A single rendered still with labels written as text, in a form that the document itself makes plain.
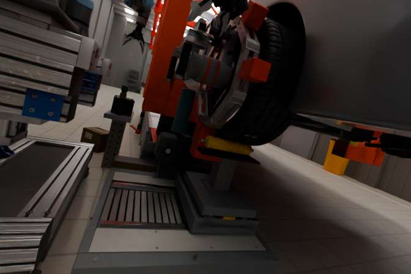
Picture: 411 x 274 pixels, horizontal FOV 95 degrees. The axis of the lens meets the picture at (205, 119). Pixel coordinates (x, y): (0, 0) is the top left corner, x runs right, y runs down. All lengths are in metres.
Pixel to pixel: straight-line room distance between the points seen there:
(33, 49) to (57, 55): 0.05
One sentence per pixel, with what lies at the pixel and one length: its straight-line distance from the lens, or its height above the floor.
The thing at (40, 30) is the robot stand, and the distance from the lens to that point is 0.70.
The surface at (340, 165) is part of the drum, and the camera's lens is 4.99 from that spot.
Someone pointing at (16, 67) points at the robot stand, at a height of 0.64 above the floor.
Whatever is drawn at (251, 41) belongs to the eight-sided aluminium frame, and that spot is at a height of 0.96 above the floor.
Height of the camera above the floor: 0.68
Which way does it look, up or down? 4 degrees down
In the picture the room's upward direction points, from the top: 16 degrees clockwise
